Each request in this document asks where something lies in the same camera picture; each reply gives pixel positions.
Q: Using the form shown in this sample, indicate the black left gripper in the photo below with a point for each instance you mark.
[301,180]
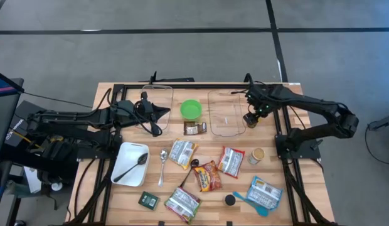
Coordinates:
[151,115]

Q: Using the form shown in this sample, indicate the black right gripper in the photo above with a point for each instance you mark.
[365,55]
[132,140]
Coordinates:
[258,99]

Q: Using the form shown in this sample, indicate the yellow-lid spice jar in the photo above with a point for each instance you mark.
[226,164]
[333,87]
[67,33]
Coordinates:
[251,120]

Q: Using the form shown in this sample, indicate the tan-lid spice jar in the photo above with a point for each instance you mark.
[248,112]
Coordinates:
[256,156]

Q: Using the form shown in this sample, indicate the red yellow ramen packet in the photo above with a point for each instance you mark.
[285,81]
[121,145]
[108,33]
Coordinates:
[208,176]

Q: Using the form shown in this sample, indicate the blue ramen packet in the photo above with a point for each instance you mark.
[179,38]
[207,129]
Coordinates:
[264,193]

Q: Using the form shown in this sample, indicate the black-lid spice jar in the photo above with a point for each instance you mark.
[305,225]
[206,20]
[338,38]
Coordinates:
[229,200]

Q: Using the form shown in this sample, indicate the orange red noodle packet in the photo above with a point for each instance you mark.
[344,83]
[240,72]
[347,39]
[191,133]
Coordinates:
[182,204]

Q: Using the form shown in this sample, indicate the teal plastic spoon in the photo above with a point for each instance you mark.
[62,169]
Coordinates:
[260,212]

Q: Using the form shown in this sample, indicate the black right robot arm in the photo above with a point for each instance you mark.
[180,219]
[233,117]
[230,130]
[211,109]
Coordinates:
[310,102]

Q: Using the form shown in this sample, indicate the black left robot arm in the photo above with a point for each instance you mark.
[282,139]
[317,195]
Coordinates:
[81,118]

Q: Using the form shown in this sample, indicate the clear plastic bin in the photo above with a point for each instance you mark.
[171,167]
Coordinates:
[213,125]
[164,94]

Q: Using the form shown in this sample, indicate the green plastic bowl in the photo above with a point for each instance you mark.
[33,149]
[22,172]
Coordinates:
[191,110]

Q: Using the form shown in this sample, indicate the brown snack packet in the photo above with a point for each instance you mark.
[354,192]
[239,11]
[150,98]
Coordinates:
[194,128]

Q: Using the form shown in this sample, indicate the silver metal spoon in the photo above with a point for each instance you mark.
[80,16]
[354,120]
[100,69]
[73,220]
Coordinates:
[163,154]

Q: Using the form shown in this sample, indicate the black spoon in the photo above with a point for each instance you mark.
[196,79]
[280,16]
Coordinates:
[194,162]
[142,158]

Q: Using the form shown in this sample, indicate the white table sticker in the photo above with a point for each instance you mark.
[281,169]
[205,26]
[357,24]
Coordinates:
[294,83]

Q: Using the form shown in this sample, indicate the white rectangular dish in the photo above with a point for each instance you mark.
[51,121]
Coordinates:
[127,153]

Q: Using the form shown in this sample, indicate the dark green tea packet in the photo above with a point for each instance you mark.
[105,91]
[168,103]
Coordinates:
[149,201]

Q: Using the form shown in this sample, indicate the white round cap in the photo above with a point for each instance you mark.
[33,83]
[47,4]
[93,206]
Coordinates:
[56,186]

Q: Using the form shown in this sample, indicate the grey metal stand foot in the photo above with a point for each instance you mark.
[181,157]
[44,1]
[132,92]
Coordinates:
[382,124]

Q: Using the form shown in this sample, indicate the black case white lettering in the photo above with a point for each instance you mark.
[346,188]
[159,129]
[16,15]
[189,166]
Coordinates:
[17,125]

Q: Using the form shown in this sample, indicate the white paper box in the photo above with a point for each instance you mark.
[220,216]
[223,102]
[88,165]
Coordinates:
[33,180]

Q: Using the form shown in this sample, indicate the black computer monitor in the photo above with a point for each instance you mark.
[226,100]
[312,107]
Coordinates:
[3,119]

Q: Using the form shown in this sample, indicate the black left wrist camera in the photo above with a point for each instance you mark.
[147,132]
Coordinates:
[144,97]

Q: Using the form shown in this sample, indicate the black camera bracket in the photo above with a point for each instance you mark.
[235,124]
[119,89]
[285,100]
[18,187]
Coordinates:
[169,80]

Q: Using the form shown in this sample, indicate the black metal table frame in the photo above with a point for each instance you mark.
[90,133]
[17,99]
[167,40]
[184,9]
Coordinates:
[188,86]

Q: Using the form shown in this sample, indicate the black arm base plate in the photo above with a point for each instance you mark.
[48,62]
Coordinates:
[307,152]
[94,153]

